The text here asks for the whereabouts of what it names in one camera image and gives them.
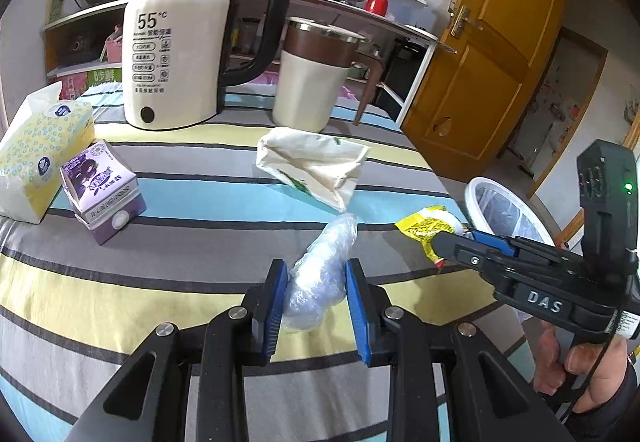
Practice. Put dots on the cream paper bag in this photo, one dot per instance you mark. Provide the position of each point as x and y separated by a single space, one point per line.
326 168

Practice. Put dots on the person's right hand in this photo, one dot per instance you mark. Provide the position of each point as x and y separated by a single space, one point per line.
605 381

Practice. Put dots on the clear plastic bag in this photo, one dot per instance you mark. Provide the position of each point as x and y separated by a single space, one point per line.
316 282

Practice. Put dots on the white trash bin with liner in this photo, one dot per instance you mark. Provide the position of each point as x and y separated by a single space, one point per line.
494 209

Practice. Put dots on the yellow red snack wrapper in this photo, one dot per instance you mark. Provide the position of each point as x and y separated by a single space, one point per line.
423 225

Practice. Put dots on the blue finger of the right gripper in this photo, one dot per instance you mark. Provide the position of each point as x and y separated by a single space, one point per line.
492 241

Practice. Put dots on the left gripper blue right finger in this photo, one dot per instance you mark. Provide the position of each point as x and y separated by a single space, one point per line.
367 304

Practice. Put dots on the purple milk carton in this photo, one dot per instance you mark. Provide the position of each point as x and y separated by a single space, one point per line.
103 191

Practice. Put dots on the cream brown lidded pitcher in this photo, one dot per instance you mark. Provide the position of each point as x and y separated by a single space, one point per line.
314 65

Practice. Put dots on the yellow wooden door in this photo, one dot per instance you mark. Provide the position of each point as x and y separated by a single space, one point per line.
475 92

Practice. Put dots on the striped tablecloth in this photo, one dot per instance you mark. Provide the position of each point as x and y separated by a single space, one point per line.
73 309

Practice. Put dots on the white kitchen shelf rack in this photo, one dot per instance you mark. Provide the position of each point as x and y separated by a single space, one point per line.
372 26

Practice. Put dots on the yellow tissue pack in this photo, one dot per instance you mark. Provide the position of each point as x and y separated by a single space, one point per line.
46 132

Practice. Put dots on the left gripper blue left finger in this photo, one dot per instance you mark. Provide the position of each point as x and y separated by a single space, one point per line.
267 313

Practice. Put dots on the red bottle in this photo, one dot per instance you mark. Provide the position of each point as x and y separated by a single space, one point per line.
377 7

